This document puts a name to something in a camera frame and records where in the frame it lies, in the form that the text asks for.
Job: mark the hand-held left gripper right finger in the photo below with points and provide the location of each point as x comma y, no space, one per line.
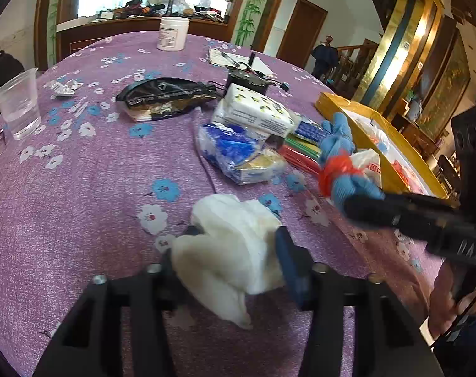
291,267

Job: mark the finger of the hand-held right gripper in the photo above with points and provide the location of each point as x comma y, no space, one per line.
371,212
422,202

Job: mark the black pouch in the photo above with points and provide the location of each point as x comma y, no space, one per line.
159,94

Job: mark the lemon print tissue pack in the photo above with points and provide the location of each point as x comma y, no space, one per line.
257,110

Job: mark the yellow box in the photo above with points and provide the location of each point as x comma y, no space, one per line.
340,104

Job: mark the blue glove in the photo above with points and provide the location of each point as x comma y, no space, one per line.
338,133

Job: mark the blue dotted packet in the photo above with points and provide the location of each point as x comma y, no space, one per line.
310,129

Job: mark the golden pillar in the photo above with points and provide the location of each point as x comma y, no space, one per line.
395,47

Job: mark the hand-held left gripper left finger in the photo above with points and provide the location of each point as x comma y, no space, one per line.
159,286

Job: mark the framed landscape painting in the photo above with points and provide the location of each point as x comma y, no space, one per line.
446,94

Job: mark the white plastic jar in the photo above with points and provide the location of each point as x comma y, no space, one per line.
173,33

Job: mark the black pen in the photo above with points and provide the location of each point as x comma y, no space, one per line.
232,59

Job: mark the white notebook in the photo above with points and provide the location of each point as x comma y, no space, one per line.
222,57

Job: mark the cluttered wooden counter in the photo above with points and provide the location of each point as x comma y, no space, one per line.
116,27

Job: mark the person's dark clothing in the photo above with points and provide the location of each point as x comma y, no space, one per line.
465,345

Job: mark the clear plastic cup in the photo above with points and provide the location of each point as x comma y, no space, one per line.
18,102

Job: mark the black backpack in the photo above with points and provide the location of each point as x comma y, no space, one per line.
2,78

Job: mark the wooden door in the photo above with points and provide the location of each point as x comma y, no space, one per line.
300,31

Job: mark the colourful striped cloth pack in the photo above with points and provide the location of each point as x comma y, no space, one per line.
300,153

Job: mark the white cloth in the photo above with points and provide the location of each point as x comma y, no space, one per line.
230,243

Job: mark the white plastic bag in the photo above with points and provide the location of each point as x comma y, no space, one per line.
365,163

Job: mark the black electronic device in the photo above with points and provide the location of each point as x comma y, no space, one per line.
247,80

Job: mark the purple floral tablecloth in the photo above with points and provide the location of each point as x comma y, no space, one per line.
104,188

